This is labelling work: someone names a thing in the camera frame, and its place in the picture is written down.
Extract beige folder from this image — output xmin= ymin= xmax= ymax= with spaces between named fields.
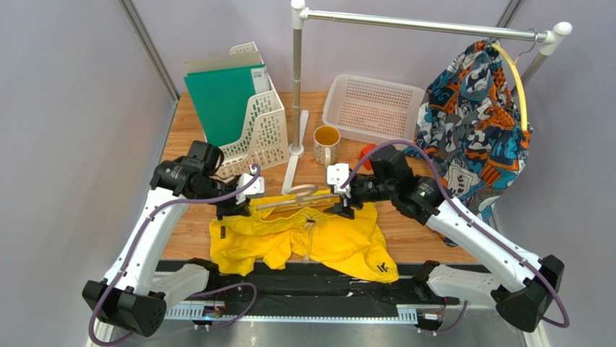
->
xmin=184 ymin=51 xmax=262 ymax=74

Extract patterned blue orange shorts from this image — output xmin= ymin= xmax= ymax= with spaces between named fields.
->
xmin=414 ymin=39 xmax=532 ymax=222

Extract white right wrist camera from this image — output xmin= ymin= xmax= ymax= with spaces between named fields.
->
xmin=325 ymin=163 xmax=351 ymax=197

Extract white perforated file holder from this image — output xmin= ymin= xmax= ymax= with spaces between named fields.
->
xmin=204 ymin=41 xmax=291 ymax=179

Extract white clothes rack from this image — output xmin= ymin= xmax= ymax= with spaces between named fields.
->
xmin=282 ymin=1 xmax=573 ymax=192

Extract beige clothes hanger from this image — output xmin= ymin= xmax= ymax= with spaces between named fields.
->
xmin=256 ymin=184 xmax=339 ymax=210

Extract green folder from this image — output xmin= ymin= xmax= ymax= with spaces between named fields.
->
xmin=184 ymin=64 xmax=271 ymax=147

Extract yellow clothes hanger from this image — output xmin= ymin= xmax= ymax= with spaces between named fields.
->
xmin=490 ymin=29 xmax=539 ymax=132

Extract white perforated plastic basket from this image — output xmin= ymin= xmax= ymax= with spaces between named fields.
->
xmin=322 ymin=74 xmax=425 ymax=145

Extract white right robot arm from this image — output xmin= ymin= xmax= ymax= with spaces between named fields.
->
xmin=325 ymin=140 xmax=570 ymax=333

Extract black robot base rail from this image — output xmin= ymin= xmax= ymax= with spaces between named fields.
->
xmin=166 ymin=262 xmax=461 ymax=325

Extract white mug with yellow interior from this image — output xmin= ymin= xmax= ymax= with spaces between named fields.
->
xmin=313 ymin=125 xmax=341 ymax=167

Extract yellow shorts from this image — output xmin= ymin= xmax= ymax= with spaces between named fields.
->
xmin=209 ymin=196 xmax=399 ymax=283

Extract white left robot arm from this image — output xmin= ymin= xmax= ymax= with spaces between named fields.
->
xmin=82 ymin=140 xmax=265 ymax=346

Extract red cube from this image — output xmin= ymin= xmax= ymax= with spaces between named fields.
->
xmin=359 ymin=143 xmax=377 ymax=171

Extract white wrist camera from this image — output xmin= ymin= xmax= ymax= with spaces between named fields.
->
xmin=236 ymin=164 xmax=265 ymax=204
xmin=325 ymin=163 xmax=351 ymax=197

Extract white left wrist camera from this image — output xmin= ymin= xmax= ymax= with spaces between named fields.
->
xmin=236 ymin=164 xmax=265 ymax=204

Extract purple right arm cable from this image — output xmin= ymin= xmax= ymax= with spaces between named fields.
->
xmin=341 ymin=140 xmax=570 ymax=336

